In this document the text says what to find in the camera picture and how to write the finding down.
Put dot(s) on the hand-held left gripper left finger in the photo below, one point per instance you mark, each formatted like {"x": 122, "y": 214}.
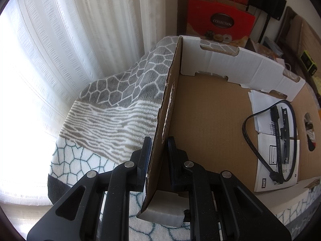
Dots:
{"x": 144, "y": 160}

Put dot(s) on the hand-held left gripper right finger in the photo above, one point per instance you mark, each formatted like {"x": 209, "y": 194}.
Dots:
{"x": 173, "y": 155}

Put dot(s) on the white and brown cardboard box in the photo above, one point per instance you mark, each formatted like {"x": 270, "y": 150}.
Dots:
{"x": 213, "y": 118}

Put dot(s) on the white instruction booklet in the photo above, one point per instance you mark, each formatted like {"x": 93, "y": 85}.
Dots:
{"x": 265, "y": 178}

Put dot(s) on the white leaflet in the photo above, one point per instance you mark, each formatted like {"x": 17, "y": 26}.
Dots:
{"x": 260, "y": 103}

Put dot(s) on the grey and white patterned blanket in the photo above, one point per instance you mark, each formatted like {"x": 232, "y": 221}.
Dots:
{"x": 112, "y": 100}

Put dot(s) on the open box of clutter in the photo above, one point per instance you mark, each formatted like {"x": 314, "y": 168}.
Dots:
{"x": 263, "y": 54}

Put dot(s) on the red gift bag with oval label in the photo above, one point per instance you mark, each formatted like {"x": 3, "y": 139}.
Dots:
{"x": 200, "y": 15}

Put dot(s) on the white curtain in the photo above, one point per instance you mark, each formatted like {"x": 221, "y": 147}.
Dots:
{"x": 62, "y": 42}

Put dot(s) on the grey box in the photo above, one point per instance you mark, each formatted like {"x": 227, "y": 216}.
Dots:
{"x": 272, "y": 45}

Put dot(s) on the dark wooden sofa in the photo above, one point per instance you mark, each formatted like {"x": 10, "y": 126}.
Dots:
{"x": 286, "y": 30}

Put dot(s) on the brown back cushion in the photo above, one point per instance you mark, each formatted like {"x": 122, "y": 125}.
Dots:
{"x": 308, "y": 35}

